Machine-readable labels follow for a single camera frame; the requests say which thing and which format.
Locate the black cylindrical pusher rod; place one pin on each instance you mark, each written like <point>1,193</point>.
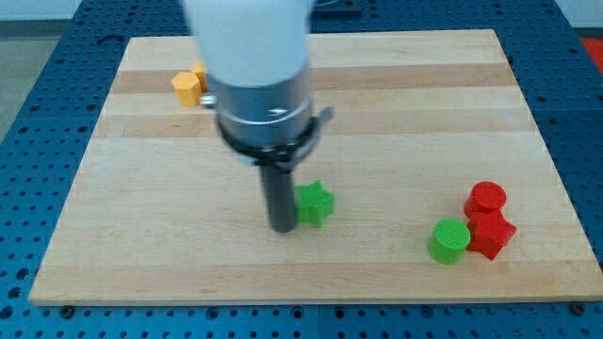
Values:
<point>279,194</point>

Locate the green star block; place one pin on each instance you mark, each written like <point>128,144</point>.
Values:
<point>314,203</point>

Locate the yellow block behind arm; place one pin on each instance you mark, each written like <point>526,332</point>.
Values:
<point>200,72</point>

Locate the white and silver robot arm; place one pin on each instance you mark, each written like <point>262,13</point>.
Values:
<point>258,61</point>

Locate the red star block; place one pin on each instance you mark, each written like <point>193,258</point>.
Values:
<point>490,233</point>

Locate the wooden board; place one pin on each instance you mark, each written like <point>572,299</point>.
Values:
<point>162,213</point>

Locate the yellow hexagon block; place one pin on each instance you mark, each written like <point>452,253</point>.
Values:
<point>187,87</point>

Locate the green cylinder block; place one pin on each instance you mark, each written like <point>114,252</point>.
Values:
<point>449,240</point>

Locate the red cylinder block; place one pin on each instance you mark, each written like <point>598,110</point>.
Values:
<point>485,197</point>

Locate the blue perforated table frame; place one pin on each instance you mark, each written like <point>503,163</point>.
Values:
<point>44,146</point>

